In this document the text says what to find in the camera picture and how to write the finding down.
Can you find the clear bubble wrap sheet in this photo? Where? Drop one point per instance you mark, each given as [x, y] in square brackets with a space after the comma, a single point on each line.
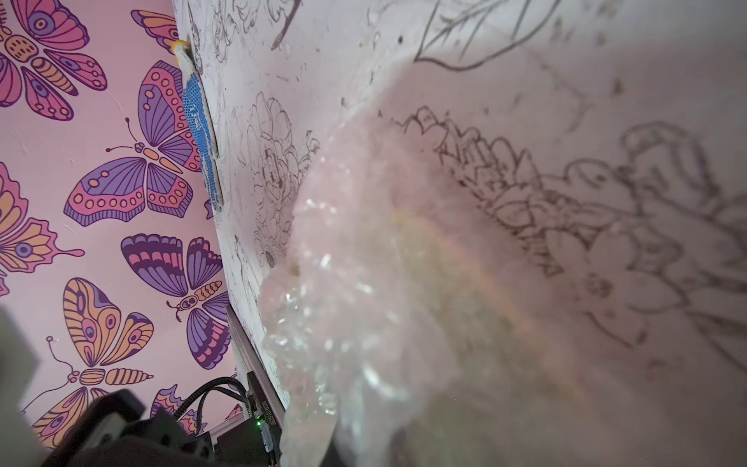
[304, 302]

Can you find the cream dinner plate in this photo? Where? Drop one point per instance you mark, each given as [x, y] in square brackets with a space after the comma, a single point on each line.
[442, 368]

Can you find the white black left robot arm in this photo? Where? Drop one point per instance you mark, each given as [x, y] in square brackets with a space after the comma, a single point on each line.
[109, 433]

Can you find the blue dotted work glove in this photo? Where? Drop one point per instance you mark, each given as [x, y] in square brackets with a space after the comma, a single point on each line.
[199, 120]

